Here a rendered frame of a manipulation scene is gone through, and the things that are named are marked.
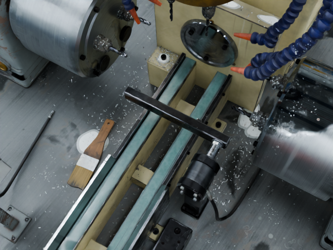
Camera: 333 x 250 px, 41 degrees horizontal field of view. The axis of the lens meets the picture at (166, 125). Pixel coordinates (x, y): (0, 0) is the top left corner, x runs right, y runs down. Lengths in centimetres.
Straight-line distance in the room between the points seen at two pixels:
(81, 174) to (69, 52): 33
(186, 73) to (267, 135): 36
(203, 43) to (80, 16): 30
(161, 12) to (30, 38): 31
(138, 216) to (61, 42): 41
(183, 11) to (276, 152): 39
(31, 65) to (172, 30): 41
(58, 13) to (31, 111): 38
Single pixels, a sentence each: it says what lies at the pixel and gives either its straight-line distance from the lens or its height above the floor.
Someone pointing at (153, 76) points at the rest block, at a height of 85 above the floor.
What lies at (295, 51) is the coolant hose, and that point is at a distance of 70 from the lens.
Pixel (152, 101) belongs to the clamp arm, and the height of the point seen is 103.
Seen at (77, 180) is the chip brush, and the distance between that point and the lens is 116.
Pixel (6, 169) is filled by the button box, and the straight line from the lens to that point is 95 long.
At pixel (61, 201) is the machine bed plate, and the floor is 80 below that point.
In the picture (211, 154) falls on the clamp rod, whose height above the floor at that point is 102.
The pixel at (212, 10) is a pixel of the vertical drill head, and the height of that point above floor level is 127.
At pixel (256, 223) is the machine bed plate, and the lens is 113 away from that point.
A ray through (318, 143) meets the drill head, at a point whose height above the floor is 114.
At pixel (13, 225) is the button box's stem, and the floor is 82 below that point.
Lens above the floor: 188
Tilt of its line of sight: 64 degrees down
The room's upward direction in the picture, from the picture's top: 3 degrees counter-clockwise
